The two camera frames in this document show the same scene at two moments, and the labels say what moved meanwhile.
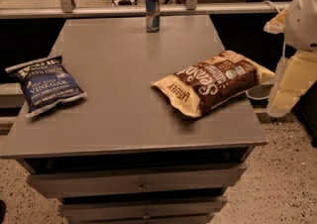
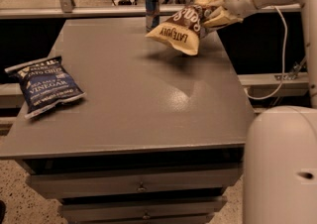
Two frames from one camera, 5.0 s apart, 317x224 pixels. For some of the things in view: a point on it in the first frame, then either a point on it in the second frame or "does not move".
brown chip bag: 217,79 → 182,29
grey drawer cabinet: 126,153 does not move
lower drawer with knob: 144,210 does not move
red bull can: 153,12 does not move
